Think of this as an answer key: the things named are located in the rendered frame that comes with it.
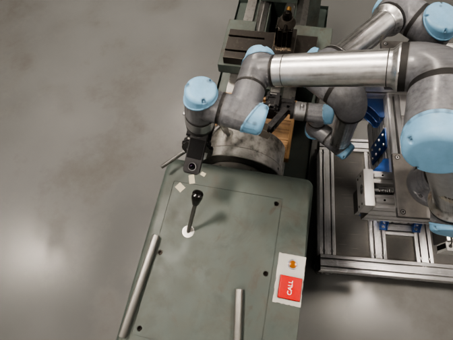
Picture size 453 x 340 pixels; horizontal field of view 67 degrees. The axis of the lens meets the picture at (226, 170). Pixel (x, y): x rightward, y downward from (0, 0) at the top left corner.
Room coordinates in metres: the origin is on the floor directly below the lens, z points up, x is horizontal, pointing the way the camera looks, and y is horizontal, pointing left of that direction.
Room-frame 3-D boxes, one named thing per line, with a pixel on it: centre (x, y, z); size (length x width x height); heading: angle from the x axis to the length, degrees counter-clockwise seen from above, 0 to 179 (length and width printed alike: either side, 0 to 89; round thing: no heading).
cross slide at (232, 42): (1.13, -0.33, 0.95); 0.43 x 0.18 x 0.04; 68
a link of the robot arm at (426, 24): (0.75, -0.78, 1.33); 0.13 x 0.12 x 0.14; 32
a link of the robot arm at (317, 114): (0.66, -0.40, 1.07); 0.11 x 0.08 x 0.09; 68
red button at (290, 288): (0.05, -0.10, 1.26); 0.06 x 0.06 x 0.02; 68
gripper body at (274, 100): (0.73, -0.26, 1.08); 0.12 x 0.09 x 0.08; 68
